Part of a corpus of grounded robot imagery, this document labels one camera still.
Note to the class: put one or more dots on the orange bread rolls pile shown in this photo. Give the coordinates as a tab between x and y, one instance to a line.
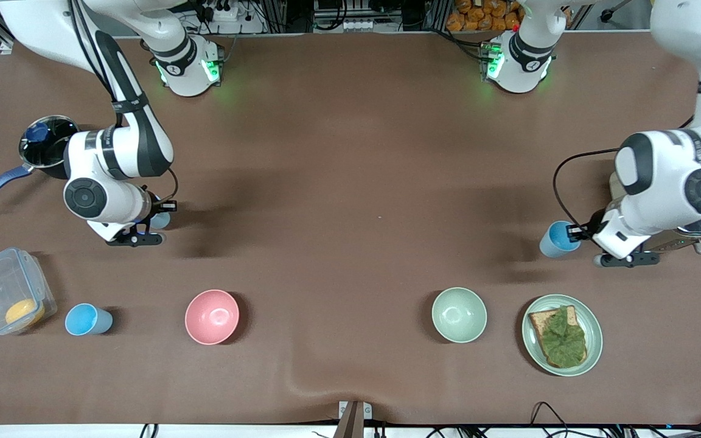
478	18

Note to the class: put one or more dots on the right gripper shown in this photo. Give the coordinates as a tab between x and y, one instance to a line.
152	207

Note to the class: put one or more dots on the white empty power strip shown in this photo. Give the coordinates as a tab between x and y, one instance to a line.
362	25

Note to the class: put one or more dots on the bread slice under lettuce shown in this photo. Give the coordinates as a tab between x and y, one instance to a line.
538	321

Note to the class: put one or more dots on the silver corner bracket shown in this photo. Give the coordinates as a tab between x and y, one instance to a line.
5	47

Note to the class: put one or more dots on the blue cup with white inside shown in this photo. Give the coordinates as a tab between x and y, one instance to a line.
160	221

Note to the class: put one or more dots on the white power strip with plugs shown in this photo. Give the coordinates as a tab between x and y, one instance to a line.
226	12

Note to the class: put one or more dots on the glass lid with blue knob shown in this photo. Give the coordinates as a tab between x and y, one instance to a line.
39	132

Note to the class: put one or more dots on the pale green plate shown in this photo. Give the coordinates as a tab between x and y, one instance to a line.
594	331

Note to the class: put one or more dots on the pink bowl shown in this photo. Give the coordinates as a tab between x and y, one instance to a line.
212	317

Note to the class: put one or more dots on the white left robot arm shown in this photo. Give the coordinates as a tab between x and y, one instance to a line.
661	164

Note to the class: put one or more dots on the yellow round food piece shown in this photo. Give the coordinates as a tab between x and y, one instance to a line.
24	312

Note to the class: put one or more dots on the green lettuce leaf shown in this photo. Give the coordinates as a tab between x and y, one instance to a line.
563	340

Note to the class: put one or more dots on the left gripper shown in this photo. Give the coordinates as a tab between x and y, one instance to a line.
592	227

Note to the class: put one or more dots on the pale green bowl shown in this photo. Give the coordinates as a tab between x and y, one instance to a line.
459	315

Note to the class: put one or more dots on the blue plastic cup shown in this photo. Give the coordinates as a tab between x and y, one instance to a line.
86	320
554	242

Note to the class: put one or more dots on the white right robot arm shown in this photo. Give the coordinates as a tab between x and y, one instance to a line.
137	146

